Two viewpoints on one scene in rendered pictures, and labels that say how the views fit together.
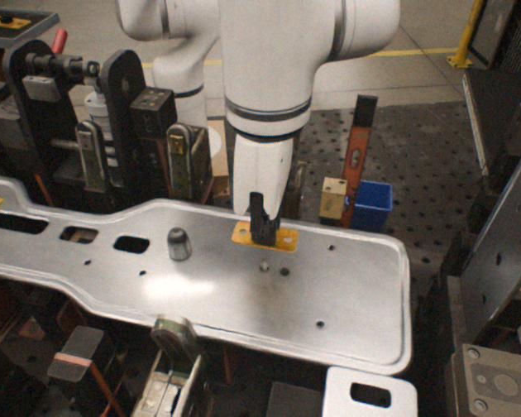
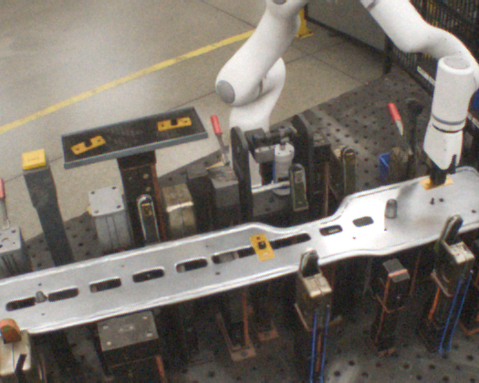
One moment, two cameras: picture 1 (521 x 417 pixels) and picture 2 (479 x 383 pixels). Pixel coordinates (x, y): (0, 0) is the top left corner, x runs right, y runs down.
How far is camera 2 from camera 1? 1.23 m
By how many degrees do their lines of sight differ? 21
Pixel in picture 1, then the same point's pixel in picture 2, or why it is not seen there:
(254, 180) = (454, 150)
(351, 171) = not seen: hidden behind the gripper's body
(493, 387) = not seen: outside the picture
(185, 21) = (270, 83)
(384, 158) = (372, 135)
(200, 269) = (407, 216)
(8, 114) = (227, 181)
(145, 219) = (354, 208)
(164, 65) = (248, 118)
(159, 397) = (459, 251)
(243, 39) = (458, 98)
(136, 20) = (249, 93)
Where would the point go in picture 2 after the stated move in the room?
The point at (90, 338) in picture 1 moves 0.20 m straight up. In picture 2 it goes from (394, 263) to (406, 197)
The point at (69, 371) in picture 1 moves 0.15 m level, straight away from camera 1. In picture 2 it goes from (401, 276) to (338, 268)
